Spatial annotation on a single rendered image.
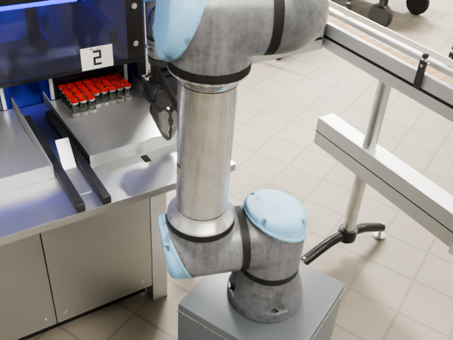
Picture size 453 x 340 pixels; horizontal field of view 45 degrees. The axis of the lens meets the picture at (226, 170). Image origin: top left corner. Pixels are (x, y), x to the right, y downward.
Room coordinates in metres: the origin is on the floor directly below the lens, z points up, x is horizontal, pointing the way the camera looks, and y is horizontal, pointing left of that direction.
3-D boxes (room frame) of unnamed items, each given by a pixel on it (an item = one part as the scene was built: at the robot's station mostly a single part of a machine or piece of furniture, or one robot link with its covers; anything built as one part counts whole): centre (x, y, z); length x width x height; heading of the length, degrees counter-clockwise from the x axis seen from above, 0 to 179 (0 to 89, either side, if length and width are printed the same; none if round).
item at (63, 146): (0.96, 0.34, 0.91); 0.14 x 0.03 x 0.06; 34
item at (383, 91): (1.69, -0.52, 0.46); 0.09 x 0.09 x 0.77; 34
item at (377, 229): (1.69, -0.52, 0.07); 0.50 x 0.08 x 0.14; 124
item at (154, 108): (1.09, 0.16, 0.99); 0.05 x 0.02 x 0.09; 124
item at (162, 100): (1.12, 0.16, 1.05); 0.09 x 0.08 x 0.12; 34
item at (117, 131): (1.20, 0.30, 0.90); 0.34 x 0.26 x 0.04; 35
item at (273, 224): (0.74, -0.09, 0.96); 0.13 x 0.12 x 0.14; 107
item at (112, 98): (1.28, 0.35, 0.90); 0.18 x 0.02 x 0.05; 125
